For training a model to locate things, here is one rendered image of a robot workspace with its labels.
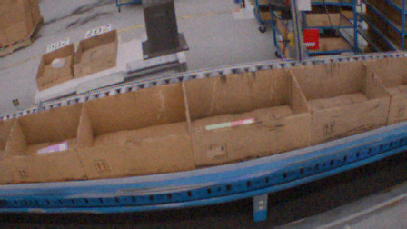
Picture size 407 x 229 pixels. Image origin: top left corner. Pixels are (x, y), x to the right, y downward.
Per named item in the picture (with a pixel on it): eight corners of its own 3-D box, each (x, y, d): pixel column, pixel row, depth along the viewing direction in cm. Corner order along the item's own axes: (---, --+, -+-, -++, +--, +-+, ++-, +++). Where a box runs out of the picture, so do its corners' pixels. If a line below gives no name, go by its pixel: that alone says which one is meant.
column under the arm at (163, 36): (141, 42, 258) (134, -1, 239) (183, 33, 260) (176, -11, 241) (143, 60, 237) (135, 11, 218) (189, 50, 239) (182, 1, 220)
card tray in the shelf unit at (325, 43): (292, 27, 303) (291, 16, 297) (324, 27, 302) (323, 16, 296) (307, 51, 270) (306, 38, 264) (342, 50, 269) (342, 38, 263)
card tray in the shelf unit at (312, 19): (288, 5, 290) (286, -5, 285) (321, 5, 291) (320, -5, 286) (306, 26, 258) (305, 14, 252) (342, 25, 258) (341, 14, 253)
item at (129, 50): (173, 24, 282) (173, 20, 280) (186, 61, 235) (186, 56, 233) (47, 62, 273) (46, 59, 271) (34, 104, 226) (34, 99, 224)
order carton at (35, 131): (94, 135, 164) (84, 101, 154) (90, 184, 140) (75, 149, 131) (27, 145, 164) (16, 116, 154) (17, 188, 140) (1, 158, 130)
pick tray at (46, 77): (76, 54, 266) (74, 42, 260) (73, 79, 235) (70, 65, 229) (44, 65, 262) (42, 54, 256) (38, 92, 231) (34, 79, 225)
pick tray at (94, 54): (118, 41, 267) (116, 28, 262) (116, 67, 236) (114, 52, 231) (82, 52, 265) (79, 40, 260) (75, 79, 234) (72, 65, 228)
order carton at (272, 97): (291, 104, 165) (289, 66, 156) (309, 152, 142) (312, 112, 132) (188, 121, 165) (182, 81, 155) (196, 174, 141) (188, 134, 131)
